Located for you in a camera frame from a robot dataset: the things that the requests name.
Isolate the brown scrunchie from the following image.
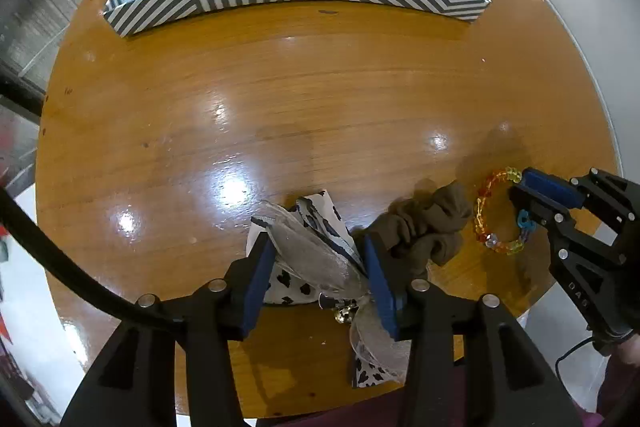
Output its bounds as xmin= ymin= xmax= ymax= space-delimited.
xmin=352 ymin=179 xmax=473 ymax=283

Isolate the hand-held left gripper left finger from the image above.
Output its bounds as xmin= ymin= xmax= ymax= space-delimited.
xmin=60 ymin=234 xmax=278 ymax=427

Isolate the cow print organza bow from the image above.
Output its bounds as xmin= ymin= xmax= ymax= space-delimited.
xmin=248 ymin=189 xmax=408 ymax=389

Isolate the thick black cable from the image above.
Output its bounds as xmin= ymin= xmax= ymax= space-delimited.
xmin=0 ymin=187 xmax=166 ymax=333

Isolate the rainbow clear bead bracelet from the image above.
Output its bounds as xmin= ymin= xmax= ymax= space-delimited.
xmin=472 ymin=166 xmax=538 ymax=256

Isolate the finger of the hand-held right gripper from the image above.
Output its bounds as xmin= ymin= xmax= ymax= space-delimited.
xmin=508 ymin=186 xmax=640 ymax=344
xmin=521 ymin=166 xmax=640 ymax=259

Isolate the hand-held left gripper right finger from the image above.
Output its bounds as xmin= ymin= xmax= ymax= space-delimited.
xmin=362 ymin=234 xmax=583 ymax=427

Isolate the person's right forearm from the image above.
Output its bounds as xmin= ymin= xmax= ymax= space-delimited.
xmin=595 ymin=342 xmax=640 ymax=418

